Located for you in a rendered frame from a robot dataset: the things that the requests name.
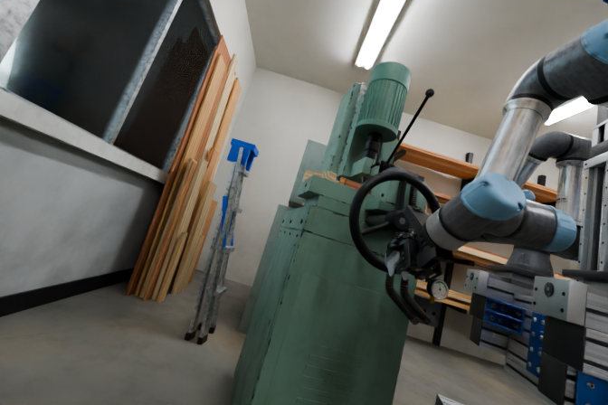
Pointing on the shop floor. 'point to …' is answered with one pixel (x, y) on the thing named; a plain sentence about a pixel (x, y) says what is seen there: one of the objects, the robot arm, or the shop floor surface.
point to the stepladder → (241, 157)
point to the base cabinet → (321, 328)
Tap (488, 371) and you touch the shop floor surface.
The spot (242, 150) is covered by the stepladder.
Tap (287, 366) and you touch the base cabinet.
